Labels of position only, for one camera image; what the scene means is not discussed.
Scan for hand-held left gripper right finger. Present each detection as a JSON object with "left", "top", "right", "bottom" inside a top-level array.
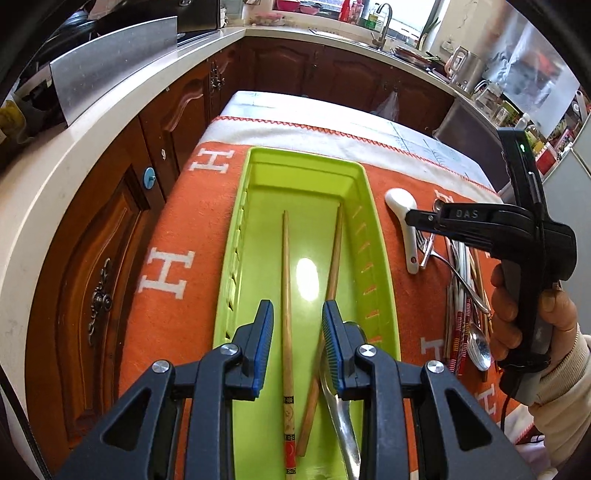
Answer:
[{"left": 322, "top": 300, "right": 536, "bottom": 480}]

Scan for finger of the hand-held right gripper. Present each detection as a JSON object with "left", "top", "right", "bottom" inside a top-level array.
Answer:
[{"left": 405, "top": 203, "right": 543, "bottom": 260}]

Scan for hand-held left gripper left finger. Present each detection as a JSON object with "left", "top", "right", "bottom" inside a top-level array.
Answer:
[{"left": 55, "top": 299, "right": 275, "bottom": 480}]

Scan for metal spoon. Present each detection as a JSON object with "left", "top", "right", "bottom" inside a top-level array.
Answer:
[
  {"left": 318, "top": 322, "right": 368, "bottom": 480},
  {"left": 431, "top": 198, "right": 492, "bottom": 317},
  {"left": 462, "top": 277, "right": 492, "bottom": 372}
]

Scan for metal fork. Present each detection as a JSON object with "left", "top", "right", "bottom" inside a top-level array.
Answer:
[{"left": 413, "top": 230, "right": 437, "bottom": 271}]

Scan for white ceramic spoon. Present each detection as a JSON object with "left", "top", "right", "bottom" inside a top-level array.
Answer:
[{"left": 385, "top": 188, "right": 422, "bottom": 274}]

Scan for plain wooden chopstick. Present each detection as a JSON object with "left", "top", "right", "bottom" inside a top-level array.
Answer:
[{"left": 295, "top": 205, "right": 345, "bottom": 457}]

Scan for green plastic utensil tray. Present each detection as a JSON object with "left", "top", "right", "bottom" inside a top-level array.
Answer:
[{"left": 212, "top": 147, "right": 402, "bottom": 480}]

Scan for person's right forearm cream sleeve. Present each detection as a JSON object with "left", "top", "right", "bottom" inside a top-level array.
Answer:
[{"left": 531, "top": 323, "right": 591, "bottom": 472}]

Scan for person's right hand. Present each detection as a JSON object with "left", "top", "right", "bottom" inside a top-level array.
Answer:
[{"left": 490, "top": 265, "right": 580, "bottom": 370}]

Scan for row of jars and bottles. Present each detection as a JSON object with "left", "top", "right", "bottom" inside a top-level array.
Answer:
[{"left": 489, "top": 92, "right": 573, "bottom": 167}]

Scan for stainless steel appliance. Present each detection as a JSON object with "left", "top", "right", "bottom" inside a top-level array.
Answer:
[{"left": 433, "top": 98, "right": 515, "bottom": 195}]

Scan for orange blanket white letter print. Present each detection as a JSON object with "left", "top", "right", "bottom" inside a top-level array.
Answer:
[{"left": 117, "top": 115, "right": 546, "bottom": 480}]

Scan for clear plastic sheet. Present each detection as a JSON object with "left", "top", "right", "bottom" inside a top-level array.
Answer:
[{"left": 485, "top": 28, "right": 578, "bottom": 134}]

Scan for steel electric kettle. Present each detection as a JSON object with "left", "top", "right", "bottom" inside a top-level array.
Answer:
[{"left": 444, "top": 45, "right": 485, "bottom": 90}]

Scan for clear hanging plastic bag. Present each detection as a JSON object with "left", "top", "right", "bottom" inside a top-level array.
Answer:
[{"left": 372, "top": 90, "right": 400, "bottom": 121}]

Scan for stacked plates by sink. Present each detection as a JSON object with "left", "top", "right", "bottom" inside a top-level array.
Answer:
[{"left": 392, "top": 45, "right": 435, "bottom": 63}]

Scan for green onion stalks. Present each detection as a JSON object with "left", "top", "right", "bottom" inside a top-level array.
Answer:
[{"left": 418, "top": 18, "right": 441, "bottom": 49}]

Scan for table with white gridded cover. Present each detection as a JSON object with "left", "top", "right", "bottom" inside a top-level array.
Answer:
[{"left": 221, "top": 90, "right": 499, "bottom": 192}]

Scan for steel kitchen faucet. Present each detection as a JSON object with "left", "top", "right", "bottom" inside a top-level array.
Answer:
[{"left": 372, "top": 2, "right": 394, "bottom": 49}]

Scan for brown wooden kitchen cabinets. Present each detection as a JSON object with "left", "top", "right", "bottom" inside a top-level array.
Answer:
[{"left": 25, "top": 34, "right": 458, "bottom": 462}]

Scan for red bottles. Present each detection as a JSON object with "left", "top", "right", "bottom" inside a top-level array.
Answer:
[{"left": 339, "top": 0, "right": 363, "bottom": 24}]

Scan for red bowl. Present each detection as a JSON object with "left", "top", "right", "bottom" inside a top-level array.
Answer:
[{"left": 273, "top": 0, "right": 324, "bottom": 14}]

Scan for white kitchen countertop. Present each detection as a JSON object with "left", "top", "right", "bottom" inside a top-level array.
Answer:
[{"left": 0, "top": 25, "right": 462, "bottom": 416}]

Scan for stainless steel splash panel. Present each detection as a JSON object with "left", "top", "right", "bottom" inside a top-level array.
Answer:
[{"left": 48, "top": 16, "right": 179, "bottom": 128}]

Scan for yellow green food bag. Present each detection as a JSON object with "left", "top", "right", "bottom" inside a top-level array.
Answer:
[{"left": 0, "top": 99, "right": 26, "bottom": 144}]

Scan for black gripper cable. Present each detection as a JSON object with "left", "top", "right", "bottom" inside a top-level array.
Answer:
[{"left": 501, "top": 392, "right": 548, "bottom": 446}]

